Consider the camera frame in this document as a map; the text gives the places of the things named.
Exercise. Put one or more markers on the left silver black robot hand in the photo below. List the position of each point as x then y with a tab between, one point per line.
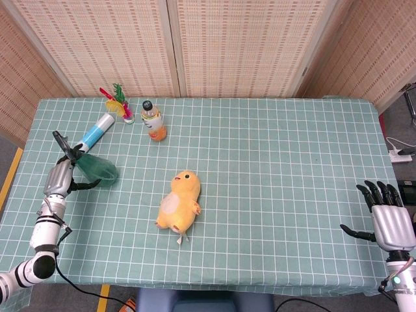
58	178

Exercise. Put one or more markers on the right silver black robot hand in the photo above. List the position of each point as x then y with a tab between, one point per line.
393	224

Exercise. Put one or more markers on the green spray bottle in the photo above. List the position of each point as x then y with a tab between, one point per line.
97	167

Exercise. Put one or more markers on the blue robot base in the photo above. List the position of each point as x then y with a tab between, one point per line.
204	302

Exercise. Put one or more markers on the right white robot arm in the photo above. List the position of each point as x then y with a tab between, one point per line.
404	292

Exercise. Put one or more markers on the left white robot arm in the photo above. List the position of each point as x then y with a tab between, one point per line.
45	230

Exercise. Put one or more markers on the orange drink bottle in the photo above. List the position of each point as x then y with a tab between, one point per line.
154	122

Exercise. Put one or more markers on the black box device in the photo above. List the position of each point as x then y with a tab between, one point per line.
409	190

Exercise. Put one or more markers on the yellow floor tape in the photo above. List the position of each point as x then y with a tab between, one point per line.
11	178
104	299

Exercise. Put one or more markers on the blue white cylinder tube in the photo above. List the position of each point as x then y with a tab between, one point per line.
97	130

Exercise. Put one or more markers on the white power strip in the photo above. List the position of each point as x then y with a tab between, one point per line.
399	158

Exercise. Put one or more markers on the black power adapter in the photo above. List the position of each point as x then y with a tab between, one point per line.
406	151

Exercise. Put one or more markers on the colourful feather shuttlecock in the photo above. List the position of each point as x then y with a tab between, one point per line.
125	110

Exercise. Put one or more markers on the yellow plush duck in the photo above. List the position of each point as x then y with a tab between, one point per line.
178	201

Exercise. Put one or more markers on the green checked tablecloth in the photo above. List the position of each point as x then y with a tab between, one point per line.
260	195

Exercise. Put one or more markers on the orange box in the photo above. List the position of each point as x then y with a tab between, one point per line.
130	305

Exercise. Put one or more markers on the bamboo folding screen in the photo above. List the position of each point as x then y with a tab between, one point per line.
227	48

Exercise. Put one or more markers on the metal stand frame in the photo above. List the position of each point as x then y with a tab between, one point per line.
410	104

